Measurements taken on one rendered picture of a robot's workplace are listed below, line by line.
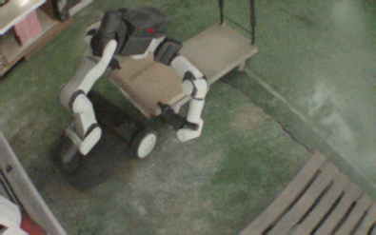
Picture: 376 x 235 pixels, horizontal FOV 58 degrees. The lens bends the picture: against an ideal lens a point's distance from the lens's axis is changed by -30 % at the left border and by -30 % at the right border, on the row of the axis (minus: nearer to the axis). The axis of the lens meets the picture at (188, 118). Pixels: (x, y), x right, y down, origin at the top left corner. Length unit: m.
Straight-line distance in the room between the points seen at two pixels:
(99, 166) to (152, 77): 0.65
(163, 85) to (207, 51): 0.50
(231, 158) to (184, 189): 0.35
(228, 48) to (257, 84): 0.32
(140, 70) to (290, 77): 1.12
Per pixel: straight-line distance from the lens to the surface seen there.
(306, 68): 3.39
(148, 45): 2.57
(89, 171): 2.66
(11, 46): 4.13
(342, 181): 2.70
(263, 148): 2.86
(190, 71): 2.45
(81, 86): 2.37
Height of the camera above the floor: 2.39
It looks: 53 degrees down
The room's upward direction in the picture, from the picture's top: 5 degrees counter-clockwise
